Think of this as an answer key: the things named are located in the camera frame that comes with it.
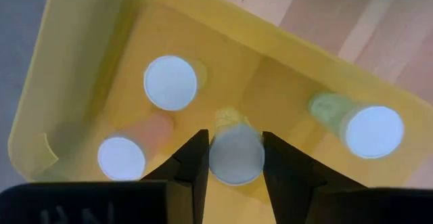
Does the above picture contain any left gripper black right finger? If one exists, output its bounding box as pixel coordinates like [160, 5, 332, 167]
[262, 131, 433, 224]

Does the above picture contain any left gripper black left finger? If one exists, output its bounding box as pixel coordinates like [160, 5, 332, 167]
[0, 129, 210, 224]

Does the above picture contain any pink pill bottle white lid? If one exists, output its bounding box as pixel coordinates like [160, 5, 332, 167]
[97, 112, 175, 182]

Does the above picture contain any small teal pill bottle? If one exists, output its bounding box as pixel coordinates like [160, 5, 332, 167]
[307, 91, 405, 160]
[143, 54, 208, 112]

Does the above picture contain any yellow-green pill bottle white lid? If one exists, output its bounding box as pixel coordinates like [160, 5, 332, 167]
[208, 107, 266, 187]

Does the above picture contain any translucent yellow plastic bin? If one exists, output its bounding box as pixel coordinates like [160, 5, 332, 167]
[7, 0, 433, 224]

